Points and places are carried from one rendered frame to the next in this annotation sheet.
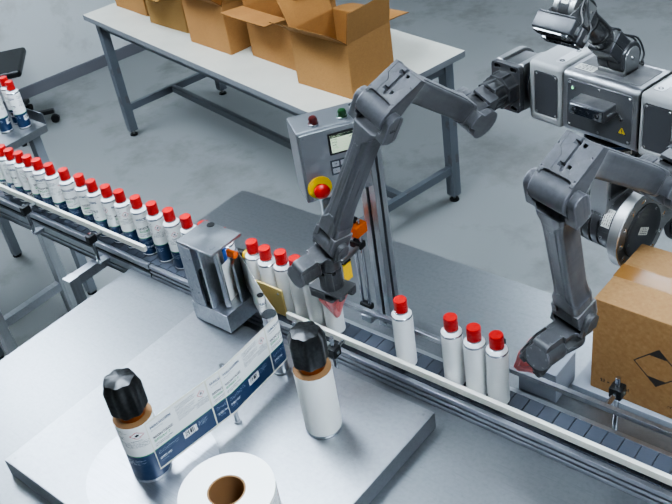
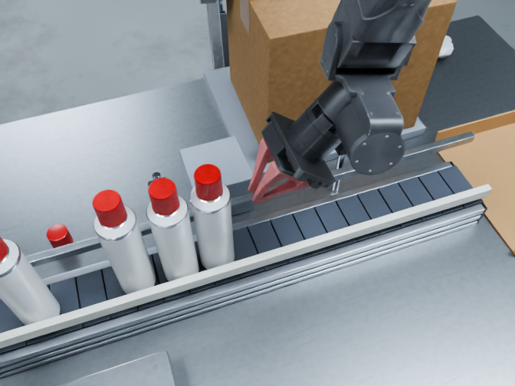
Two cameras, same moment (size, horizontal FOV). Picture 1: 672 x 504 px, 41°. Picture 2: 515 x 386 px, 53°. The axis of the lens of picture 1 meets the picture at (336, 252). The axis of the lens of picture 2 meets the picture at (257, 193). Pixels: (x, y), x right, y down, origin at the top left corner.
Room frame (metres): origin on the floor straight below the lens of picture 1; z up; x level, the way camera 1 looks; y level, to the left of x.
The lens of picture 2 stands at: (1.24, 0.00, 1.56)
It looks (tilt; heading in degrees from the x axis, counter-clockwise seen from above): 53 degrees down; 296
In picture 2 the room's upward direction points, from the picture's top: straight up
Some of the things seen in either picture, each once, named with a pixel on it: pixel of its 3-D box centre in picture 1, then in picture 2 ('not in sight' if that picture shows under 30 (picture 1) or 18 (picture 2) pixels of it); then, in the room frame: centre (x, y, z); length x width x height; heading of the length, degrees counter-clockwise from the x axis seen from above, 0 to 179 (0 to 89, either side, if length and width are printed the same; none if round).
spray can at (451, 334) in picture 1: (452, 349); (124, 246); (1.55, -0.23, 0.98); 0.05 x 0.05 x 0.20
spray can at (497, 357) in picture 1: (497, 368); (213, 220); (1.47, -0.32, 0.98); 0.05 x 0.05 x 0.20
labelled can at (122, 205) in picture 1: (126, 218); not in sight; (2.39, 0.63, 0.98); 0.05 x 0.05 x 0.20
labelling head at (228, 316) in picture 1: (220, 275); not in sight; (1.97, 0.32, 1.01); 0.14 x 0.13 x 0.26; 46
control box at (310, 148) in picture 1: (331, 152); not in sight; (1.87, -0.03, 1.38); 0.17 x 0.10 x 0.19; 101
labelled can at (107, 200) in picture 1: (113, 213); not in sight; (2.44, 0.67, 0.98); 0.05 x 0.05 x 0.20
